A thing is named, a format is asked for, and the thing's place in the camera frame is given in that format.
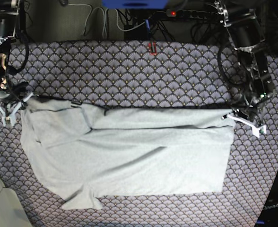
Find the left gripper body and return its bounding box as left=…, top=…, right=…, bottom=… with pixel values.
left=243, top=70, right=276, bottom=109

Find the light grey T-shirt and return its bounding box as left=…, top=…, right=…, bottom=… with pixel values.
left=20, top=97, right=235, bottom=210

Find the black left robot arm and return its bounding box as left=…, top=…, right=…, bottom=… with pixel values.
left=214, top=0, right=275, bottom=109

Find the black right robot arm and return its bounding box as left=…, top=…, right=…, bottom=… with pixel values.
left=0, top=0, right=29, bottom=91

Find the black power strip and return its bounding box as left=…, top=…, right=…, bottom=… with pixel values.
left=166, top=9, right=219, bottom=21

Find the red table clamp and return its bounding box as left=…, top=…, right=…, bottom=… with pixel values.
left=148, top=42, right=157, bottom=55

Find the fan-patterned grey tablecloth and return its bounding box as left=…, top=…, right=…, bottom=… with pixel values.
left=0, top=41, right=278, bottom=227

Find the black power adapter box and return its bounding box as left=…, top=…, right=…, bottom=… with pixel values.
left=123, top=24, right=148, bottom=41

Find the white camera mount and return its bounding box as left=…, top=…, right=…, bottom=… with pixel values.
left=0, top=92, right=35, bottom=126
left=222, top=113, right=267, bottom=138

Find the blue mount plate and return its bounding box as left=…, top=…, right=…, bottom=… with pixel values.
left=102, top=0, right=168, bottom=9

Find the white cable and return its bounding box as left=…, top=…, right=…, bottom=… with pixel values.
left=58, top=0, right=145, bottom=38

